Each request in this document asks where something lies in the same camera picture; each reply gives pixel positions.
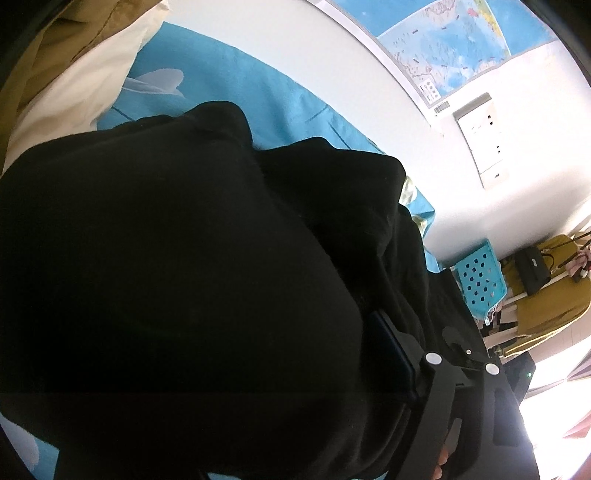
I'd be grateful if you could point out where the blue flower print bedsheet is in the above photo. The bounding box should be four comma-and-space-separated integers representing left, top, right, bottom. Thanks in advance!
0, 21, 437, 480

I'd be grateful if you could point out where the mustard yellow hanging garment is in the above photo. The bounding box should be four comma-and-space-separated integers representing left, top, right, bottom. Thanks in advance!
501, 233, 591, 359

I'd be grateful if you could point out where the white wall socket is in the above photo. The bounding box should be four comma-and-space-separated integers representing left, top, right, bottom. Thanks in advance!
465, 135, 505, 169
454, 92, 498, 139
478, 164, 509, 191

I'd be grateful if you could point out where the blue perforated plastic basket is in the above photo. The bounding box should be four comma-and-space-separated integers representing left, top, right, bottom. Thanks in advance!
454, 237, 509, 320

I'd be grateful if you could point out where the black white checkered cloth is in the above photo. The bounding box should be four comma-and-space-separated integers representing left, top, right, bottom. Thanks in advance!
479, 318, 507, 343

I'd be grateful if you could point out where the cream white pillow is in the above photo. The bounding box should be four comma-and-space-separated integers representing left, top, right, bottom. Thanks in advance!
0, 23, 173, 174

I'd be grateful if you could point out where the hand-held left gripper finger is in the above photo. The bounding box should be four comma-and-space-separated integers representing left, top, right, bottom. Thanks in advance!
368, 310, 540, 480

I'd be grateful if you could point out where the world map wall poster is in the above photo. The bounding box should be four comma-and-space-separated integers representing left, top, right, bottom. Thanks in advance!
318, 0, 560, 112

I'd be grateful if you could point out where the black handbag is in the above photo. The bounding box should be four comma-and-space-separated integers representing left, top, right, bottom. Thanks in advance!
514, 246, 554, 297

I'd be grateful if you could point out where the tan brown cloth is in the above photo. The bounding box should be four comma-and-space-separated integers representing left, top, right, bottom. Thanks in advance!
0, 0, 170, 134

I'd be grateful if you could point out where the black device green light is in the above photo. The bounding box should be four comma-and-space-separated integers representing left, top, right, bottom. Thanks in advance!
505, 353, 537, 403

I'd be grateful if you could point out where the large black garment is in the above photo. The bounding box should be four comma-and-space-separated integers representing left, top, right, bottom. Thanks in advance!
0, 102, 491, 480

